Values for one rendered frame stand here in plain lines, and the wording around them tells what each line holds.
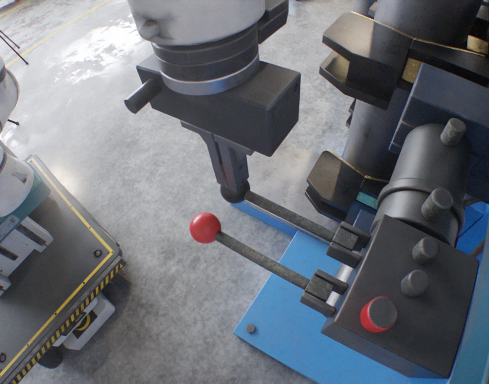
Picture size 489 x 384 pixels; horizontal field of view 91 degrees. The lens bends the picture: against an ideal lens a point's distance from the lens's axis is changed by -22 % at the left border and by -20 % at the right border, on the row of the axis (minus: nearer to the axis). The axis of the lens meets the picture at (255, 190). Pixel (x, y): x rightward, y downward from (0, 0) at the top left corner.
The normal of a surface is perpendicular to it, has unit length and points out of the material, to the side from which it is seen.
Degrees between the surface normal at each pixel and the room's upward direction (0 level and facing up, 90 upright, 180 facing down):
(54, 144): 0
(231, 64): 90
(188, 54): 90
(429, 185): 11
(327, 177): 0
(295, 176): 0
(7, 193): 68
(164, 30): 90
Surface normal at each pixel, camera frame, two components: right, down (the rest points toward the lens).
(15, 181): 0.90, -0.11
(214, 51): 0.29, 0.79
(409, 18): -0.66, 0.65
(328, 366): -0.06, -0.55
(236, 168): 0.84, 0.42
